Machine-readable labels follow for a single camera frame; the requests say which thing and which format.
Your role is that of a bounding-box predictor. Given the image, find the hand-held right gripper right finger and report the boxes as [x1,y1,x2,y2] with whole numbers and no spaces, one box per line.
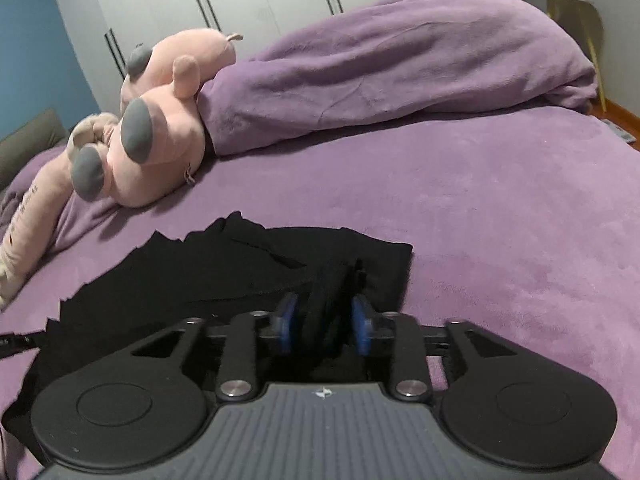
[349,293,507,404]

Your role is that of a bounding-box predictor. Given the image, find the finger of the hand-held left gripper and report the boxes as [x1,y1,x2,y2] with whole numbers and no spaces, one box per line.
[0,332,49,361]

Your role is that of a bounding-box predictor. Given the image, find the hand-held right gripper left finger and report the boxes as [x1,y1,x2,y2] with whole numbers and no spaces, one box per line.
[131,292,304,404]

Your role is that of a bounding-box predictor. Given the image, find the black long-sleeve shirt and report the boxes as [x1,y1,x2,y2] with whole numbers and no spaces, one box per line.
[2,211,415,442]

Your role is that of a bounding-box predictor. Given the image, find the purple fleece bed sheet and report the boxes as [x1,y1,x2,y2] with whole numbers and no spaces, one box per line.
[0,105,640,480]

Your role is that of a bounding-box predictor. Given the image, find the padded headboard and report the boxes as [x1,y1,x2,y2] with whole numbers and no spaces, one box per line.
[0,108,69,192]

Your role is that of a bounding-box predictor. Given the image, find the pink plush toy grey feet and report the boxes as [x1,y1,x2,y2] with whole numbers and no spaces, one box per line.
[67,31,245,209]

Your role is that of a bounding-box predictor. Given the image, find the purple crumpled duvet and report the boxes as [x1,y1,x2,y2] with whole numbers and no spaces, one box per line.
[200,0,599,157]

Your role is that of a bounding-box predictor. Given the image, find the papers on floor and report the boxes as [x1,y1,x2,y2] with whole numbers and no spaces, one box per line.
[599,118,637,144]

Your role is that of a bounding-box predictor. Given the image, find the white wardrobe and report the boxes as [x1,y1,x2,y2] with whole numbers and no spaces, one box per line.
[50,0,417,112]

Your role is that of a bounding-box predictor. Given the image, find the yellow-legged side table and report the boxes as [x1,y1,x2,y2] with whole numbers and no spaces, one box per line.
[522,0,609,114]

